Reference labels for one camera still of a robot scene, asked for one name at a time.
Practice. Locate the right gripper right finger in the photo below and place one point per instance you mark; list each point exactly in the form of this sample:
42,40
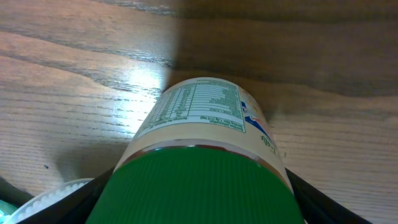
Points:
316,207

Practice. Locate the mint green wipes pack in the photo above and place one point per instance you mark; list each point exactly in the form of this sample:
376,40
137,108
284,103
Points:
6,210

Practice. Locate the white blue label container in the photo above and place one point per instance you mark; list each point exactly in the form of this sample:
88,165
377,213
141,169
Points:
43,201

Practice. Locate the green lid glass jar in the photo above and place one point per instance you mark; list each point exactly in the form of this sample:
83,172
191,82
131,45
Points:
204,154

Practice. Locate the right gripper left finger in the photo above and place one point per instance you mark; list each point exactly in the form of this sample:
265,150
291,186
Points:
76,207

